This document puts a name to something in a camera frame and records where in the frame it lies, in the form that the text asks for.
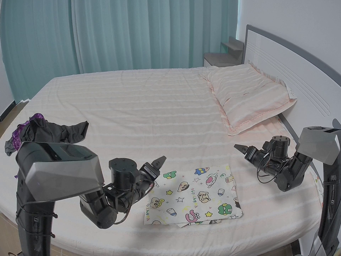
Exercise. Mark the white printed pyjama top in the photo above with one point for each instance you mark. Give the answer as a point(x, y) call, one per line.
point(191, 196)

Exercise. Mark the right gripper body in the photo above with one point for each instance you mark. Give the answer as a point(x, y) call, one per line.
point(254, 156)

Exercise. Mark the bed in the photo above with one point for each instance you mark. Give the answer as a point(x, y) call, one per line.
point(133, 111)

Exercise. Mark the grey bedside table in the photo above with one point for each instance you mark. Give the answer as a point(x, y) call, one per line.
point(221, 56)

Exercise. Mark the pale pink striped pillow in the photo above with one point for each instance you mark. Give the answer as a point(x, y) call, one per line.
point(245, 97)

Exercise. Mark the grey garment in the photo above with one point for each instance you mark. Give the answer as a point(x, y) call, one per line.
point(9, 147)

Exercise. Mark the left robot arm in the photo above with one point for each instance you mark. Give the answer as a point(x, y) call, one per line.
point(61, 175)

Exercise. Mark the blue-green curtain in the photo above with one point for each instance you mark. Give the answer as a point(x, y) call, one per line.
point(40, 36)
point(154, 23)

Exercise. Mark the purple satin garment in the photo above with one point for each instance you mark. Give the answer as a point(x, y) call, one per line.
point(18, 137)

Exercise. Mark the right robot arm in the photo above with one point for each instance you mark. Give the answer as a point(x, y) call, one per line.
point(309, 153)

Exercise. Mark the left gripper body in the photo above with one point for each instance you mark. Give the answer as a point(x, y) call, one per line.
point(147, 173)

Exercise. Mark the black shirt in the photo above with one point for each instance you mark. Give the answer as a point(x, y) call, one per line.
point(61, 132)

